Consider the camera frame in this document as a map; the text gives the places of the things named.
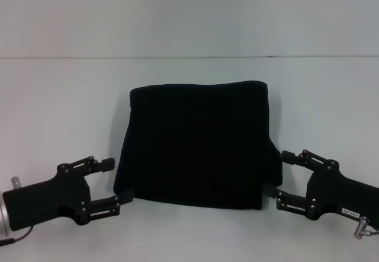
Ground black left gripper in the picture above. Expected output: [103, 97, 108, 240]
[2, 155, 134, 232]

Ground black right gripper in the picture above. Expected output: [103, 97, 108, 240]
[263, 148, 379, 222]

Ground black shirt with FREE print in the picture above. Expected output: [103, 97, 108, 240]
[113, 80, 282, 211]

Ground maroon left arm cable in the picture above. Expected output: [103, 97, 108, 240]
[0, 225, 37, 245]

